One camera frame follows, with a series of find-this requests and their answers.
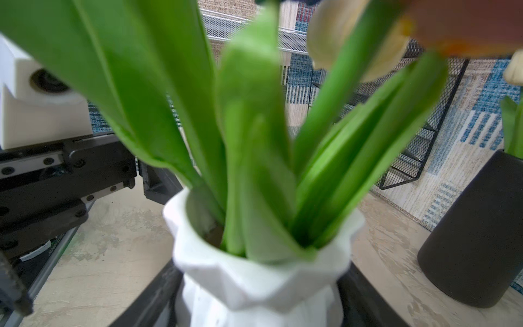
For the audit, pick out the cream yellow tulip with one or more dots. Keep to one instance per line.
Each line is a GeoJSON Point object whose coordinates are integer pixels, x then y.
{"type": "Point", "coordinates": [360, 28]}

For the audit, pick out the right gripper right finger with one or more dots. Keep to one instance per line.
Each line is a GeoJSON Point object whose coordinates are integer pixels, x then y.
{"type": "Point", "coordinates": [362, 304]}

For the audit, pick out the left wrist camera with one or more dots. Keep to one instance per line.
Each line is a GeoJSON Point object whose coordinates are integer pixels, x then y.
{"type": "Point", "coordinates": [36, 107]}

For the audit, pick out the white ribbed ceramic vase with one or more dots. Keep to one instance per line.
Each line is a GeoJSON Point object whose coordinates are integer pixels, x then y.
{"type": "Point", "coordinates": [219, 289]}

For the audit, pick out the dark pink tulip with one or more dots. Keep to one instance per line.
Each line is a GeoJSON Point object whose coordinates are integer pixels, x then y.
{"type": "Point", "coordinates": [466, 28]}

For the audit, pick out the black cylindrical vase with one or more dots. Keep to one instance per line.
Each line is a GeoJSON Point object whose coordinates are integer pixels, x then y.
{"type": "Point", "coordinates": [475, 251]}

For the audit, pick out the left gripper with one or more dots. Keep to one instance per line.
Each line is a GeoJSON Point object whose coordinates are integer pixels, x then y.
{"type": "Point", "coordinates": [46, 188]}

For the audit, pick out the small blue tulip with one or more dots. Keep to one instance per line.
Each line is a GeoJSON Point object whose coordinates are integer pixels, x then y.
{"type": "Point", "coordinates": [261, 187]}

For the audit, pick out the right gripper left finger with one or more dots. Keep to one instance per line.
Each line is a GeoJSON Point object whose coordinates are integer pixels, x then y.
{"type": "Point", "coordinates": [155, 305]}

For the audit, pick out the light pink tulip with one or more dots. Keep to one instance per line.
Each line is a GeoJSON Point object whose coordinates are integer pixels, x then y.
{"type": "Point", "coordinates": [512, 111]}

